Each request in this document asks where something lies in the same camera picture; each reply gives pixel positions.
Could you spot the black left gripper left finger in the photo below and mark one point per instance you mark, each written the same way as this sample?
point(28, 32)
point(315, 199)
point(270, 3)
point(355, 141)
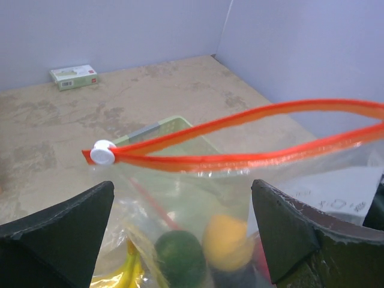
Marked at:
point(57, 246)

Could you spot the yellow banana bunch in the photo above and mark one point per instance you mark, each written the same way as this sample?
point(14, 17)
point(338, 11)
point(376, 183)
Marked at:
point(130, 264)

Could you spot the small white green box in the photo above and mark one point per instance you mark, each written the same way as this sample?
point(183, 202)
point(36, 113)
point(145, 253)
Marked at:
point(74, 77)

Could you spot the clear zip bag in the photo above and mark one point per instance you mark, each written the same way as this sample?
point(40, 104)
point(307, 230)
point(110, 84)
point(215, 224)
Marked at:
point(326, 153)

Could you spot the green orange mango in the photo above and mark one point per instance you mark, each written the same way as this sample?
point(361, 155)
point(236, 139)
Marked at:
point(180, 259)

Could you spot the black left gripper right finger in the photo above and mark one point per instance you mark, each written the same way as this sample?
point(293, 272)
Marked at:
point(305, 247)

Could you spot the red apple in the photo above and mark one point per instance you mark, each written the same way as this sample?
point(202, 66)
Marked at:
point(260, 259)

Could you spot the orange fruit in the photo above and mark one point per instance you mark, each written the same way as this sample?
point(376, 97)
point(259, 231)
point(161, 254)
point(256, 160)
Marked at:
point(225, 243)

